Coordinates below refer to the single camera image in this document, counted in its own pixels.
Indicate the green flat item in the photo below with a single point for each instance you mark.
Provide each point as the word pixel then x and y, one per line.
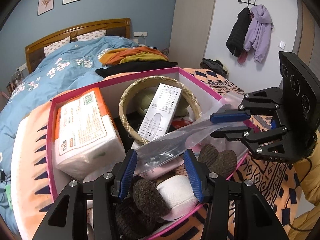
pixel 9 196

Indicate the black folded clothes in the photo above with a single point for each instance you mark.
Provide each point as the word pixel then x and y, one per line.
pixel 135 68

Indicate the tissue pack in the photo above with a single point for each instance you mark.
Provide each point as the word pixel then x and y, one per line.
pixel 85 135

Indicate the grey brown plush toy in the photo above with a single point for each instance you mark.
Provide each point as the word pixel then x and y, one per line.
pixel 147 197

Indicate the wooden headboard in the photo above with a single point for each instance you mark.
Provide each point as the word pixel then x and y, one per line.
pixel 75 28

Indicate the pink cardboard box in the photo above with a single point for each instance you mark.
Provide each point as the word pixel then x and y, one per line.
pixel 51 170

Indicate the pink pouch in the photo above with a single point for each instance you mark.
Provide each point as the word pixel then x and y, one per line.
pixel 160 172

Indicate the red garment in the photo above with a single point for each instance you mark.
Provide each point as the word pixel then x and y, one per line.
pixel 242 57

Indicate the pink flower framed picture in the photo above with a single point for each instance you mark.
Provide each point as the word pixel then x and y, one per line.
pixel 46 2

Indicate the white wall socket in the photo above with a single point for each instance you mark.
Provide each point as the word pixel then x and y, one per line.
pixel 140 34
pixel 22 67

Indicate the white remote control box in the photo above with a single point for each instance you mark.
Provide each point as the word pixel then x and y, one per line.
pixel 162 107

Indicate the nightstand with bottles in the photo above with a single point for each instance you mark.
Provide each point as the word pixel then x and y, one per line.
pixel 15 80

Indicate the woven round basket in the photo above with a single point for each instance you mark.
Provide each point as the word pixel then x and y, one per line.
pixel 125 110

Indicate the red packet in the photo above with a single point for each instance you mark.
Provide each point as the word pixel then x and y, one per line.
pixel 181 125

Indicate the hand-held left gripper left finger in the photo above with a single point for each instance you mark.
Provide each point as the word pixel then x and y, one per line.
pixel 128 172

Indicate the white light switch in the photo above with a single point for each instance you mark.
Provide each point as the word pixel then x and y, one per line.
pixel 282 44

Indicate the blue floral duvet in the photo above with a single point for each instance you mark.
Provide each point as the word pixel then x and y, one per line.
pixel 50 80

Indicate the purple jacket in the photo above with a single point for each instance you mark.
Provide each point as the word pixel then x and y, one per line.
pixel 260 32

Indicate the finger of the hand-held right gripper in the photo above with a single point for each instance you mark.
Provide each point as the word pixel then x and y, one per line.
pixel 232 135
pixel 230 116

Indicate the black coat hooks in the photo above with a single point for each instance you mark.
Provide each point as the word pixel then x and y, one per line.
pixel 247 1

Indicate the dark clothes pile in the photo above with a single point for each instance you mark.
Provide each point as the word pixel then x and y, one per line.
pixel 215 66

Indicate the orange mustard clothes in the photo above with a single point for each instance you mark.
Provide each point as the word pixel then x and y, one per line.
pixel 130 55

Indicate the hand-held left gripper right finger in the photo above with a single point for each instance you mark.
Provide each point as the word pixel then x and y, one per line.
pixel 193 177

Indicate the clear plastic bag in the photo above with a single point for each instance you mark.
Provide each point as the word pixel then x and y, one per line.
pixel 175 142

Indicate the person's right forearm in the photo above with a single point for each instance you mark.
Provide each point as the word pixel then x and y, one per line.
pixel 310 195

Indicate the white dotted pillow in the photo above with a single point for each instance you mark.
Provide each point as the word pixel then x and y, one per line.
pixel 91 35
pixel 57 45

